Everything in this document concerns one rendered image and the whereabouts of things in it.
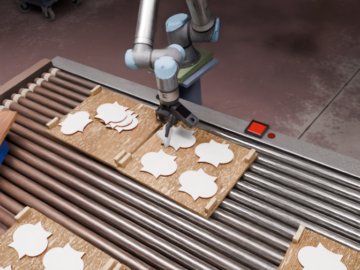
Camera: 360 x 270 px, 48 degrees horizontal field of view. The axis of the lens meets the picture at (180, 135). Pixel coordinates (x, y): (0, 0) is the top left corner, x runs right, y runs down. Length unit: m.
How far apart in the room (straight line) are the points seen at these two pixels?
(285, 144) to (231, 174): 0.28
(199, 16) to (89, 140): 0.73
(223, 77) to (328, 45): 1.07
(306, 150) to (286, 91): 1.83
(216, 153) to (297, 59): 2.38
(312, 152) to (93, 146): 0.86
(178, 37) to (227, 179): 0.84
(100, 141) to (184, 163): 0.37
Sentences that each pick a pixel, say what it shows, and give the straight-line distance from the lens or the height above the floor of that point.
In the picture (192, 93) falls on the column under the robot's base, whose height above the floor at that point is 0.73.
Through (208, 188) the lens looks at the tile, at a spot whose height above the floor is 0.95.
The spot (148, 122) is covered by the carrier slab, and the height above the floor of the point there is 0.94.
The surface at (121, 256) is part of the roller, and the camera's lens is 1.36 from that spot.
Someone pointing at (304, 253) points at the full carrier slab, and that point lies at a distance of 1.32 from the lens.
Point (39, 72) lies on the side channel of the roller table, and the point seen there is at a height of 0.93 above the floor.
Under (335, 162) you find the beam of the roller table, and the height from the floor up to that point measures 0.92.
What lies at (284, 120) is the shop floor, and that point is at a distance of 3.15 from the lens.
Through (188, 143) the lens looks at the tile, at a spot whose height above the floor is 0.95.
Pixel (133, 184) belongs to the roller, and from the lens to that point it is 1.53.
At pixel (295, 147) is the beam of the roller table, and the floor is 0.91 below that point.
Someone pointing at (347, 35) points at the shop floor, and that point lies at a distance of 4.26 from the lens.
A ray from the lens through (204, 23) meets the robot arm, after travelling 1.95.
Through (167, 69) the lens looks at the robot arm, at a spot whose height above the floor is 1.28.
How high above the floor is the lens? 2.06
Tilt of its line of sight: 43 degrees down
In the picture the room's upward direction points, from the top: 7 degrees counter-clockwise
